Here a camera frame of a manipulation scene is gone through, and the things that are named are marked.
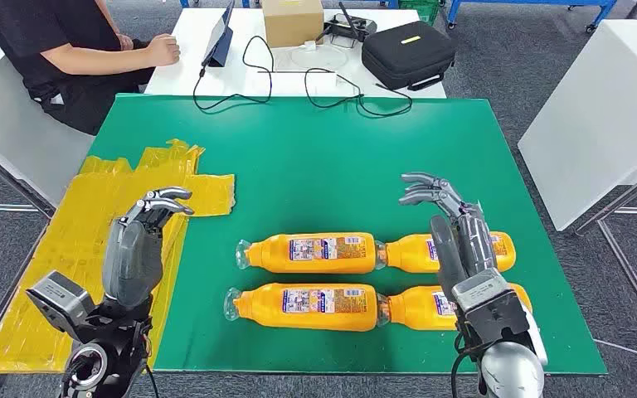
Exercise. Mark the person's left forearm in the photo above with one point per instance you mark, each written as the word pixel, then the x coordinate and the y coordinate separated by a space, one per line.
pixel 107 16

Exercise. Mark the black remote controller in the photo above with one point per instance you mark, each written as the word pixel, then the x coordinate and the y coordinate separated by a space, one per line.
pixel 351 24

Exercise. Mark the person's right hand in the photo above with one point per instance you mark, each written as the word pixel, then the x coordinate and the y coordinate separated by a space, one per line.
pixel 163 50

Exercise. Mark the person's right forearm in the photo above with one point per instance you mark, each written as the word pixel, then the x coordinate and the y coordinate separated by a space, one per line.
pixel 93 59

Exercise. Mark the clear round plate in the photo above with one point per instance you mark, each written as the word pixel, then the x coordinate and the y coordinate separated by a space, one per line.
pixel 318 57

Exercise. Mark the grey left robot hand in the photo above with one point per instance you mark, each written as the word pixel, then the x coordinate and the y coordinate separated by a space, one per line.
pixel 131 263

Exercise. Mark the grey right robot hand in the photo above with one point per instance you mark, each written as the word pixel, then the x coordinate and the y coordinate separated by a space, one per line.
pixel 475 241

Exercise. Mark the blue metal rack frame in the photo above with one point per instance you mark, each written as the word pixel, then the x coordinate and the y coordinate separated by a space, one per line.
pixel 527 2

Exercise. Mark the person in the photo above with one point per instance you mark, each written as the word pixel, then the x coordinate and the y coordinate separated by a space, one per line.
pixel 22 27

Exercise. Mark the brown cardboard box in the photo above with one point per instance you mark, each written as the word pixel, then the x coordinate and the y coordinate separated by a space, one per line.
pixel 291 22

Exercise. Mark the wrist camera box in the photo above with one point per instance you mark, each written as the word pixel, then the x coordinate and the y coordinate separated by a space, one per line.
pixel 57 299
pixel 489 307

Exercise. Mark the white table with metal legs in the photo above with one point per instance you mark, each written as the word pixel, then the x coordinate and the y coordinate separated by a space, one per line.
pixel 599 121
pixel 11 132

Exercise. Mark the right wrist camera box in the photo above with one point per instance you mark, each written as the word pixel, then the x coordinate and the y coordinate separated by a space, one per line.
pixel 489 307

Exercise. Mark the green plastic crate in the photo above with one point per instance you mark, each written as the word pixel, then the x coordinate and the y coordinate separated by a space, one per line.
pixel 420 10

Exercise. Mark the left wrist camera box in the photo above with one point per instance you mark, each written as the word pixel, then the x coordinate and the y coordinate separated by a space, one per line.
pixel 57 299

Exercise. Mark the green table mat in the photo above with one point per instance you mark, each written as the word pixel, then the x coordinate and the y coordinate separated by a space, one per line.
pixel 324 176

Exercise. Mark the dark tablet with cover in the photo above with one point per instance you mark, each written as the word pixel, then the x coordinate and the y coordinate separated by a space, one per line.
pixel 219 38

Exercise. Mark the small white charger plug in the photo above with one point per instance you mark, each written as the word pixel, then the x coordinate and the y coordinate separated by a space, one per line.
pixel 311 46

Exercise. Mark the person's left hand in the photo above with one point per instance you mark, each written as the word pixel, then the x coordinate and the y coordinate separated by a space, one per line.
pixel 125 42

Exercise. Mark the white desk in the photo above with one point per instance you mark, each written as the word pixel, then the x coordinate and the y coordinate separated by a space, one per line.
pixel 186 55

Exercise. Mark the white power adapter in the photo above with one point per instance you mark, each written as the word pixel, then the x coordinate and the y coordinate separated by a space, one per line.
pixel 324 81

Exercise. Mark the orange bottle with clear cap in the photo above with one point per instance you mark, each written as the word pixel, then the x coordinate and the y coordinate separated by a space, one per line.
pixel 263 307
pixel 412 309
pixel 274 254
pixel 406 254

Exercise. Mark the black zip carry case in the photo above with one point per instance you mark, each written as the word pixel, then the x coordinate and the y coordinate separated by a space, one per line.
pixel 406 55

